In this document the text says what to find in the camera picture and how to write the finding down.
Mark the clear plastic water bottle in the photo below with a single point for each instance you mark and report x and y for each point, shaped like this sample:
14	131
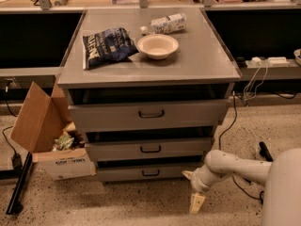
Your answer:
165	25

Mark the green snack packet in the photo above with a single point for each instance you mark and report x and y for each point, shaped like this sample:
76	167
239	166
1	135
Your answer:
62	143

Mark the black left table leg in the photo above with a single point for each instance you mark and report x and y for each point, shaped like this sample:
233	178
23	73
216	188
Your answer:
14	206

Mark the open cardboard box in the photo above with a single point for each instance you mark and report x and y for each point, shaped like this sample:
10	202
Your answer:
42	119

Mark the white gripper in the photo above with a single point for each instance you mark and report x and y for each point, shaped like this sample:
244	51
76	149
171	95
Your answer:
198	182

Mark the grey bottom drawer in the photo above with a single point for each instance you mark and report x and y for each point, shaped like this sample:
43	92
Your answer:
148	172

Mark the grey top drawer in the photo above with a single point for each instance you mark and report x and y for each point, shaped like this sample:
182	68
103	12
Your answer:
141	116

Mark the black left power adapter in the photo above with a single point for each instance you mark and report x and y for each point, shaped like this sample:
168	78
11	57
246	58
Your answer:
16	158

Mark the blue chip bag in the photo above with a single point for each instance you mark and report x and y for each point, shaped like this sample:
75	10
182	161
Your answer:
109	46

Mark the grey drawer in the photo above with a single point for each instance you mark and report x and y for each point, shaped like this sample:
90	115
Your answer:
148	172
113	151
141	116

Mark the white power strip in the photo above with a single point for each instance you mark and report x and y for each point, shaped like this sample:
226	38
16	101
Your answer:
280	61

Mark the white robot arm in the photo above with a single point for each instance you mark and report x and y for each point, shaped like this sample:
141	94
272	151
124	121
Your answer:
281	180

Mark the grey drawer cabinet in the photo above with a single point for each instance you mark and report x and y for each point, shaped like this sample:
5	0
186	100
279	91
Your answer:
199	70

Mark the grey middle drawer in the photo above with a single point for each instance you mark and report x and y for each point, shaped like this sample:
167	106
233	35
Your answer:
113	151

